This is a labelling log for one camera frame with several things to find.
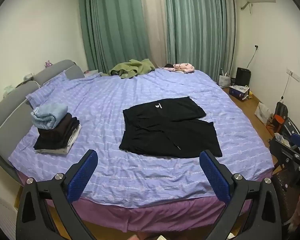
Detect green curtain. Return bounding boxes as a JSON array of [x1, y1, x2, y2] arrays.
[[164, 0, 237, 84], [77, 0, 151, 74]]

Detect wall plug with cable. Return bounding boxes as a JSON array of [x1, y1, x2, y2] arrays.
[[246, 44, 259, 69]]

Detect dark brown folded garment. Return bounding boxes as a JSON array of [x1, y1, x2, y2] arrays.
[[37, 112, 80, 142]]

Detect white folded garment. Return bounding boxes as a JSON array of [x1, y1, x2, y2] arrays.
[[36, 124, 82, 154]]

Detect blue and white box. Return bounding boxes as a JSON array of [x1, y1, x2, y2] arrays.
[[229, 85, 250, 102]]

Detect grey padded headboard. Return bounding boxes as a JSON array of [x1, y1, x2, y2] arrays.
[[0, 59, 85, 180]]

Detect person's right hand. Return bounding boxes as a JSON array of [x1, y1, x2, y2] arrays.
[[289, 192, 300, 233]]

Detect green crumpled garment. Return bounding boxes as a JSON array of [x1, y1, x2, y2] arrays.
[[101, 59, 156, 79]]

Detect purple floral bed sheet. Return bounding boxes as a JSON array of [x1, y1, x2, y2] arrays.
[[9, 67, 274, 209]]

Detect thin black hanging cable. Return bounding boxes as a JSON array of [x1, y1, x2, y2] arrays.
[[280, 75, 292, 100]]

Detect white wall socket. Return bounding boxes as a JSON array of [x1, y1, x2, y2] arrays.
[[286, 68, 300, 82]]

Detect white plastic bag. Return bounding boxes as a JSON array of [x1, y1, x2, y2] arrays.
[[254, 102, 273, 126]]

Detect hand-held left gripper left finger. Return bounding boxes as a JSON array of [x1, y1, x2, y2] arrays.
[[16, 149, 100, 240]]

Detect white radiator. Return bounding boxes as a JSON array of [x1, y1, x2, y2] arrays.
[[0, 187, 18, 240]]

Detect pink floral garment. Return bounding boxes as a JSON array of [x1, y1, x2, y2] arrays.
[[172, 63, 195, 74]]

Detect black pants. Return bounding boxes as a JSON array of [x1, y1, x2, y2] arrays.
[[119, 96, 223, 159]]

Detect beige curtain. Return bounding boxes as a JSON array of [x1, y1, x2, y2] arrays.
[[139, 0, 169, 68]]

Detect purple floral pillow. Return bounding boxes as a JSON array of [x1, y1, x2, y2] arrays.
[[26, 70, 70, 108]]

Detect black folded garment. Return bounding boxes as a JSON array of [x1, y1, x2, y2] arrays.
[[33, 127, 77, 150]]

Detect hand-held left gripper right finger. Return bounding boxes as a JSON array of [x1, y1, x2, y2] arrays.
[[199, 150, 283, 240]]

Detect black and orange chair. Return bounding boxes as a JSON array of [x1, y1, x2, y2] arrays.
[[266, 102, 289, 135]]

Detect purple bed skirt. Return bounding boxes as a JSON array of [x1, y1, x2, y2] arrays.
[[16, 170, 273, 233]]

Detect light blue folded garment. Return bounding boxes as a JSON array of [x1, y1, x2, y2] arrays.
[[31, 104, 69, 130]]

